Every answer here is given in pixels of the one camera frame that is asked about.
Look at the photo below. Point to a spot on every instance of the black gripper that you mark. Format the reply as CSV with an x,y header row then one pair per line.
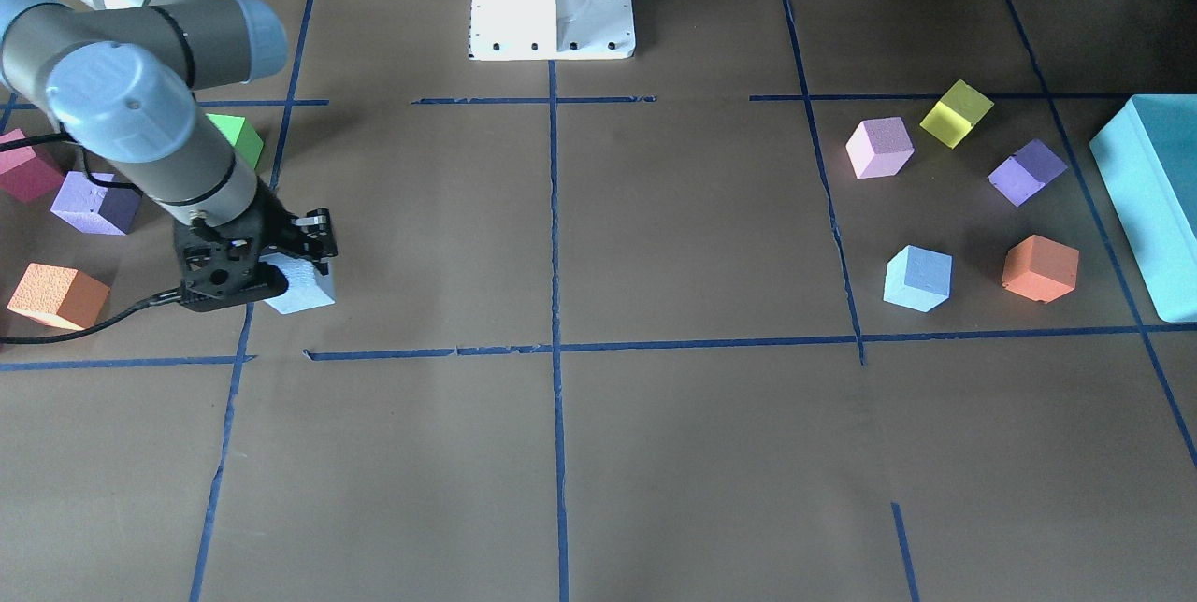
x,y
314,235

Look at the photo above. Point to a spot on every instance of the light blue foam cube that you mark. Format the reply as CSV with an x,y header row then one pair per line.
x,y
307,287
918,278

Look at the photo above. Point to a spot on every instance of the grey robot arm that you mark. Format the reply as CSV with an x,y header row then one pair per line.
x,y
120,78

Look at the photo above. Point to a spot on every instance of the green foam cube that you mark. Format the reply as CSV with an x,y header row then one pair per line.
x,y
240,135

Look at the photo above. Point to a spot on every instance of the purple foam cube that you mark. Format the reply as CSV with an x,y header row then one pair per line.
x,y
95,209
1026,172

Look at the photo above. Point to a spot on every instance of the orange foam cube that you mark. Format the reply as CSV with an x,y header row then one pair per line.
x,y
1041,269
59,297

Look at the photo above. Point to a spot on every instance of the magenta foam cube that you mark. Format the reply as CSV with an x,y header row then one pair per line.
x,y
28,172

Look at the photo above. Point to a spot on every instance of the pink foam cube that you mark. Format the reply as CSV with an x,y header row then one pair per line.
x,y
879,147

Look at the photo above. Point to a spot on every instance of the yellow foam cube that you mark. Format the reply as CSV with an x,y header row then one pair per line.
x,y
954,116

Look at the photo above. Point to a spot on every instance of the teal foam box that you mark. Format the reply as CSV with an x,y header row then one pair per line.
x,y
1146,155

